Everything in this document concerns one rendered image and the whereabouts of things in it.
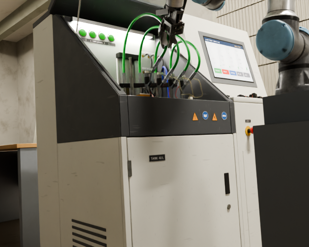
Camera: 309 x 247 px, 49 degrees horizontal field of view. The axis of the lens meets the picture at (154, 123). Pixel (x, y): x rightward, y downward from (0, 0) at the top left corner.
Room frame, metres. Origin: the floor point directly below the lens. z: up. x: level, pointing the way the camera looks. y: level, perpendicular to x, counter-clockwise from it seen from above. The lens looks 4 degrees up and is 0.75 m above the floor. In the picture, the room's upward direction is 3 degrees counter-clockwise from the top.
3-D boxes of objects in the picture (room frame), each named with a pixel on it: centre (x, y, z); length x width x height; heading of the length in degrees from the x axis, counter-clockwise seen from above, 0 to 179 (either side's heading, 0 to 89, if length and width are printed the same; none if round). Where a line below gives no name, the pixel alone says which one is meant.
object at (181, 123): (1.50, -0.13, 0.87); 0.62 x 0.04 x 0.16; 130
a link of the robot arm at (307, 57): (1.19, -0.51, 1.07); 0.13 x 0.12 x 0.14; 139
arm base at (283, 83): (1.19, -0.51, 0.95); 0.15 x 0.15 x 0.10
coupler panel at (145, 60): (2.04, 0.01, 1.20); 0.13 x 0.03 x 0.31; 130
